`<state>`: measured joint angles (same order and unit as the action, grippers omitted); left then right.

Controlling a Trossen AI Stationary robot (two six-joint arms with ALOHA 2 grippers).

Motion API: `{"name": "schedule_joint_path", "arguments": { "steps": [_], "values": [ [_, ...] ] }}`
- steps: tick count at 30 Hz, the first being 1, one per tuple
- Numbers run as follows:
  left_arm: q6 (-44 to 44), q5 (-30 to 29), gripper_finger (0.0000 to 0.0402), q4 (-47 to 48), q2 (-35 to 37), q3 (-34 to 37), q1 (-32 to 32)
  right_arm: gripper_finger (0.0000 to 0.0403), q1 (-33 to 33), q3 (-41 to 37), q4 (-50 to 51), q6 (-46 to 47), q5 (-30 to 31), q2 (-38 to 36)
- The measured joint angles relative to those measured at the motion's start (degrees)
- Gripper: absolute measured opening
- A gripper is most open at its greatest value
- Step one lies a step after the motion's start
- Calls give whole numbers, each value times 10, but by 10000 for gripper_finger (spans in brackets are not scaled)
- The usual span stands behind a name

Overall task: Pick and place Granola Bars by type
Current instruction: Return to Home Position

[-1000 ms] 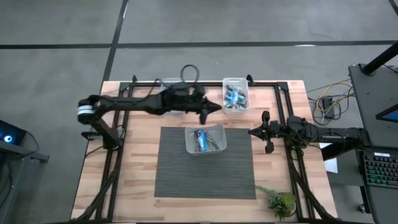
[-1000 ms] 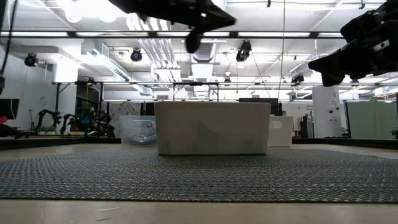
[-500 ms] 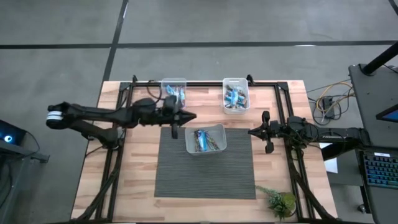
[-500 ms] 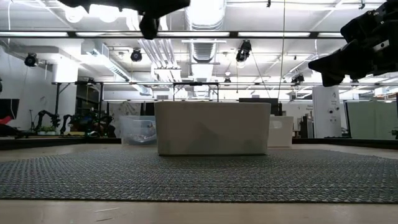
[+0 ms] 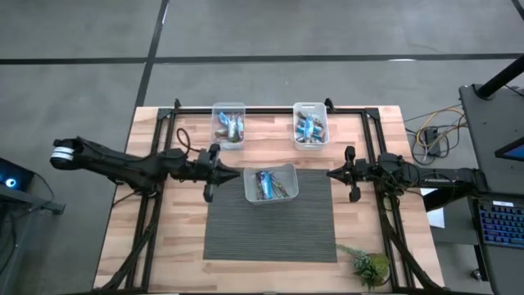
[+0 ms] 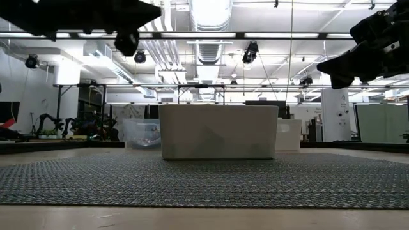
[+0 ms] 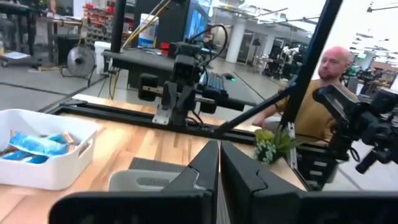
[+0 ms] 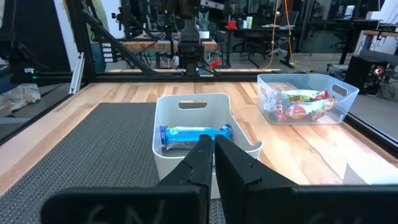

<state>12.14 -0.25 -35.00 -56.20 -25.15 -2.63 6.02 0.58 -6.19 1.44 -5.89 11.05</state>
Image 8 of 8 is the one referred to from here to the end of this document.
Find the black aluminium table frame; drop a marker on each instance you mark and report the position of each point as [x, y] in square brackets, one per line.
[242, 76]

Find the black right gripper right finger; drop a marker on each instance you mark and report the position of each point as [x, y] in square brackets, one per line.
[236, 174]

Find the black frame post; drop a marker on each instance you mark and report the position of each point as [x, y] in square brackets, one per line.
[81, 40]

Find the white green bottle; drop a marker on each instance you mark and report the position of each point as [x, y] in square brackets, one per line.
[249, 22]

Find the black office desk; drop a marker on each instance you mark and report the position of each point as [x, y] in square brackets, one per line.
[264, 28]

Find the spiky potted plant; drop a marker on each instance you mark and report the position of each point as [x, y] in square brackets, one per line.
[204, 23]

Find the dark woven placemat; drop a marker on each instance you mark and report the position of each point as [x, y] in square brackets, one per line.
[109, 149]

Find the black panel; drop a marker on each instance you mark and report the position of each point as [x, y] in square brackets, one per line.
[40, 31]

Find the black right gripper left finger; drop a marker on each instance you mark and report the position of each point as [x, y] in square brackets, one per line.
[196, 174]

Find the black diagonal brace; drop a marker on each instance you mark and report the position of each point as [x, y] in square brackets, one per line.
[124, 46]

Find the clear plastic bin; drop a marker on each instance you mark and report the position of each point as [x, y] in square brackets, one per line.
[342, 109]

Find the black equipment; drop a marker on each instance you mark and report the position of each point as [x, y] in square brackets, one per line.
[18, 62]

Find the lit laptop screen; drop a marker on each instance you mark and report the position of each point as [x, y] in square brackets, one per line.
[349, 12]

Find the silver aluminium extrusion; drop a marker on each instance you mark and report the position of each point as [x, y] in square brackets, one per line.
[77, 73]

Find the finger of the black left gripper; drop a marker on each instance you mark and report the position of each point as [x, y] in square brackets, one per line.
[186, 29]
[194, 29]

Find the grey side stand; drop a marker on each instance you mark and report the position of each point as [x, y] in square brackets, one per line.
[379, 57]

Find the beige plastic bag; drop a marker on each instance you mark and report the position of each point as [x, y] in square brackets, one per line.
[18, 96]

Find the black computer with blue light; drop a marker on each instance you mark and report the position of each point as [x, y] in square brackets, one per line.
[360, 73]

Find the red cup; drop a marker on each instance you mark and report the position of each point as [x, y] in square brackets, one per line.
[231, 25]

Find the wooden side desk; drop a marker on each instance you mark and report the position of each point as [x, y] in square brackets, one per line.
[381, 33]

